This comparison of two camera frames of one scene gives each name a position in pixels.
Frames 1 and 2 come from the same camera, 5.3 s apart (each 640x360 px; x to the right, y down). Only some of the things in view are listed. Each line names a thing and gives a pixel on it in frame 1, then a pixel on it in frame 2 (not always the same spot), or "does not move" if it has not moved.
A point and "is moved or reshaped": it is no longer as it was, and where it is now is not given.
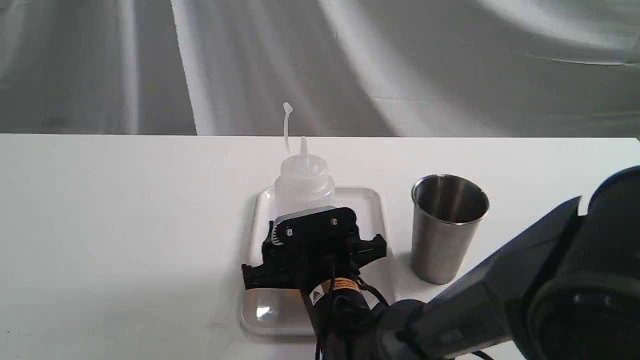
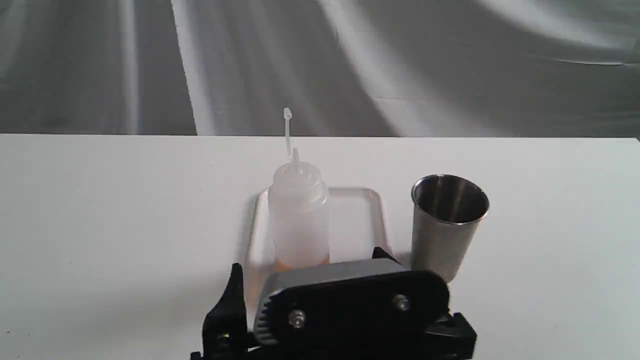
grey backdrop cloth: (541, 68) does not move
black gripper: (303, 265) -> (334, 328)
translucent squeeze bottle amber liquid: (305, 183) is moved or reshaped
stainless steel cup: (447, 211) does not move
